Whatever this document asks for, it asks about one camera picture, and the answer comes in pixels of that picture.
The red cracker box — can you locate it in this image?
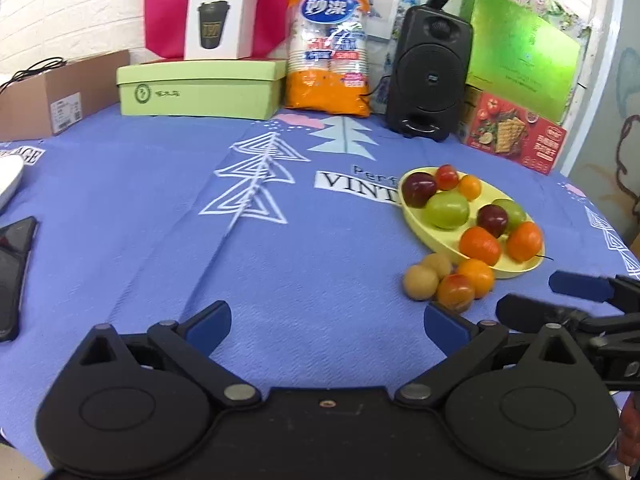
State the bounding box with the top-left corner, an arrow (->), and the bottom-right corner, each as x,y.
459,86 -> 566,174

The black smartphone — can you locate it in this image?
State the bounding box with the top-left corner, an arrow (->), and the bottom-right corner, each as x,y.
0,216 -> 38,342

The light green shoe box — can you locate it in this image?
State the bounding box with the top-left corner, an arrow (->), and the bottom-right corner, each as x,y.
116,60 -> 286,120

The small orange back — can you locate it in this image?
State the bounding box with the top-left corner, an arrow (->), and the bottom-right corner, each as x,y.
457,259 -> 495,299

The large green gift box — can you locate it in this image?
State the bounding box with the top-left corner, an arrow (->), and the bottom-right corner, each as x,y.
459,0 -> 580,122

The white object left edge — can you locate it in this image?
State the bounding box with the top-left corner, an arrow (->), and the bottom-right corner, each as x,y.
0,154 -> 25,209

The yellow plastic plate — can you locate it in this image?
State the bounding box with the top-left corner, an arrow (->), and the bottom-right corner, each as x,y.
398,166 -> 546,278

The large orange tangerine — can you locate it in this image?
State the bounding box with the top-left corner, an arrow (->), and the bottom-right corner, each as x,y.
458,226 -> 502,266

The brown longan front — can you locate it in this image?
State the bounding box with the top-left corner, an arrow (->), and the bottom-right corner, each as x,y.
402,264 -> 439,301

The orange paper cup package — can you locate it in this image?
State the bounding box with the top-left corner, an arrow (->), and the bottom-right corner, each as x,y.
284,0 -> 370,117

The dark purple plum back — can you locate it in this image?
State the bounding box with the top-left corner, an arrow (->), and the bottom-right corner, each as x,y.
476,204 -> 509,238

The black speaker cable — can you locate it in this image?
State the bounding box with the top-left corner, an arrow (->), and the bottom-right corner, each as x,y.
359,71 -> 396,104

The blue printed tablecloth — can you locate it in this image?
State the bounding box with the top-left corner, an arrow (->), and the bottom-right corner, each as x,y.
1,107 -> 639,467

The white cup box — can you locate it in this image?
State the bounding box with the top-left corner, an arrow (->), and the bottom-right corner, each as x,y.
183,0 -> 257,60

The small red fruit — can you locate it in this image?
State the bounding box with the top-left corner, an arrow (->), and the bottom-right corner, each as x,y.
435,165 -> 460,191

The black speaker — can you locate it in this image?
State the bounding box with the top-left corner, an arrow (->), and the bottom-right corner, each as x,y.
385,4 -> 473,142

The brown cardboard box left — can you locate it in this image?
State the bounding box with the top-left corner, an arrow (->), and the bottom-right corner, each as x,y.
0,50 -> 130,142

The green fruit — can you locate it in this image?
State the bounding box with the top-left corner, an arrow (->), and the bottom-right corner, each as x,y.
492,198 -> 527,233
422,191 -> 470,230

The small yellow orange front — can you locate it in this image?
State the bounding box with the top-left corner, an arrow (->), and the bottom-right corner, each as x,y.
457,174 -> 483,202

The dark purple plum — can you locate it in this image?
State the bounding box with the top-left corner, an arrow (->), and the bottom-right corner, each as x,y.
476,204 -> 509,238
400,171 -> 438,208

